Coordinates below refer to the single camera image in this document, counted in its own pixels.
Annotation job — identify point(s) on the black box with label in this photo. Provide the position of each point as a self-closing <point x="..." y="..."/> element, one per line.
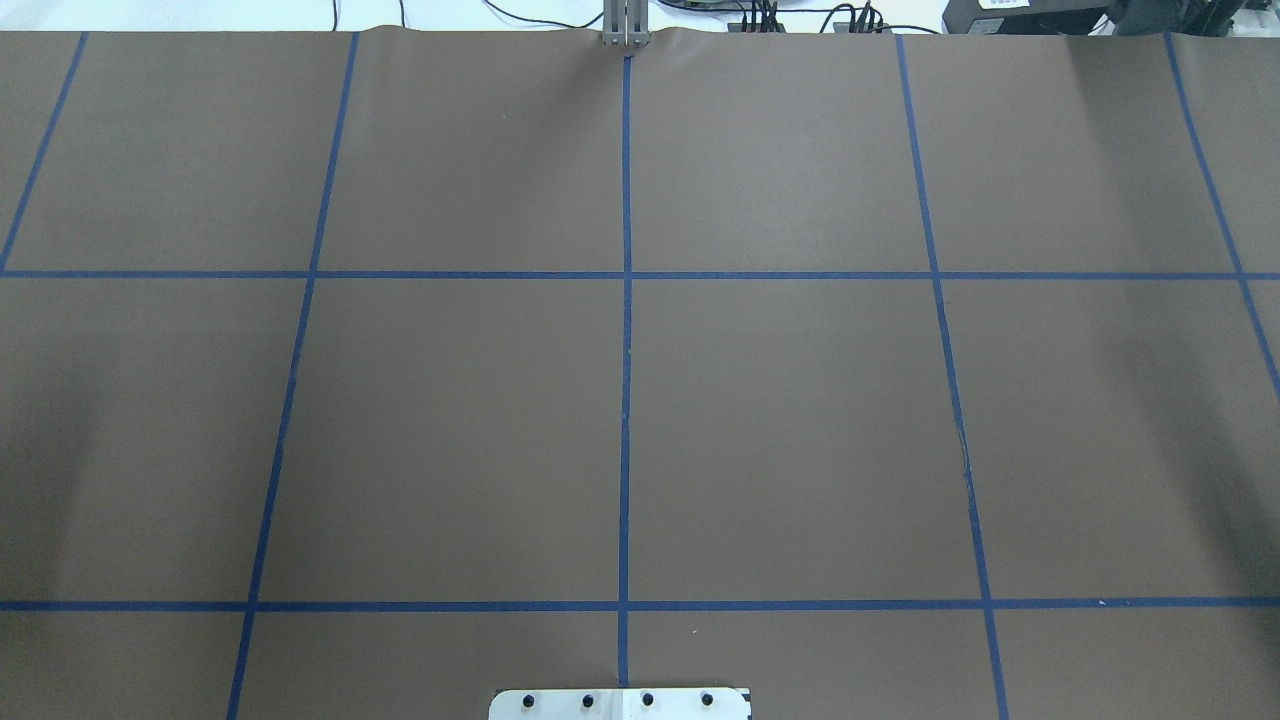
<point x="1052" y="18"/>

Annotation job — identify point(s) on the aluminium frame post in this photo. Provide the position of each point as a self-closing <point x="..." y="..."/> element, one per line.
<point x="625" y="23"/>

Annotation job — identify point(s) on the white central pedestal column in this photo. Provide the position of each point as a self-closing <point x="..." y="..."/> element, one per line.
<point x="623" y="703"/>

